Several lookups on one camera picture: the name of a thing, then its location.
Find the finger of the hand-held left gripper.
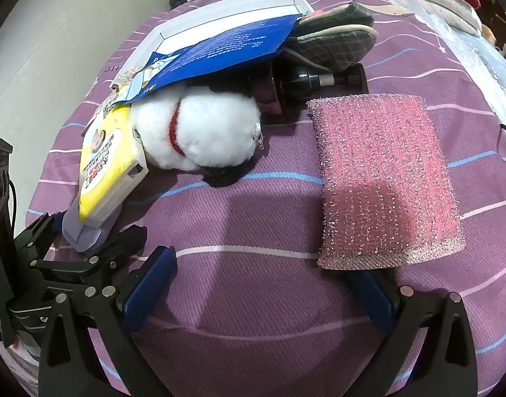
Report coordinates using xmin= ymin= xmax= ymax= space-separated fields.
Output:
xmin=14 ymin=212 xmax=67 ymax=263
xmin=31 ymin=225 xmax=148 ymax=298

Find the purple striped bed sheet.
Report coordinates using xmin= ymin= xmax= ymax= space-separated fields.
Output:
xmin=25 ymin=0 xmax=506 ymax=397

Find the pink glitter scouring sponge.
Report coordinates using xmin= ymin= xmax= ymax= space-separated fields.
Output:
xmin=306 ymin=94 xmax=466 ymax=271

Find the brown plush toy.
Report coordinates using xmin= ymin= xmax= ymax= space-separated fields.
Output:
xmin=481 ymin=22 xmax=506 ymax=54

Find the clear plastic bag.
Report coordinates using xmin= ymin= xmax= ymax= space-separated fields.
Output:
xmin=377 ymin=0 xmax=506 ymax=133

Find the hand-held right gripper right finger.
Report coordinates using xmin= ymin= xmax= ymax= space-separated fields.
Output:
xmin=348 ymin=271 xmax=479 ymax=397

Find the green plaid slipper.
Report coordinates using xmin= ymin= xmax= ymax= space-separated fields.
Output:
xmin=284 ymin=25 xmax=378 ymax=73
xmin=294 ymin=2 xmax=376 ymax=38

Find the white plush toy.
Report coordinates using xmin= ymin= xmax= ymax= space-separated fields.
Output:
xmin=129 ymin=83 xmax=267 ymax=188

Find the yellow wet wipes pack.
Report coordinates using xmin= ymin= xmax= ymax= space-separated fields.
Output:
xmin=78 ymin=91 xmax=149 ymax=224

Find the lavender tissue packet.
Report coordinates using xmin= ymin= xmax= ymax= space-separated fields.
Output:
xmin=62 ymin=209 xmax=121 ymax=254

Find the white cardboard box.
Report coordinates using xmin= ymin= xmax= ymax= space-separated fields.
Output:
xmin=109 ymin=0 xmax=312 ymax=92

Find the black pump bottle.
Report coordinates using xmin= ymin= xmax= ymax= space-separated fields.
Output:
xmin=247 ymin=63 xmax=370 ymax=116

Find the blue printed packet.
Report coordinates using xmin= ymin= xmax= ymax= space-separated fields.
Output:
xmin=125 ymin=16 xmax=299 ymax=104

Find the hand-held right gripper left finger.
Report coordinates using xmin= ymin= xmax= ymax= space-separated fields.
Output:
xmin=38 ymin=247 xmax=177 ymax=397

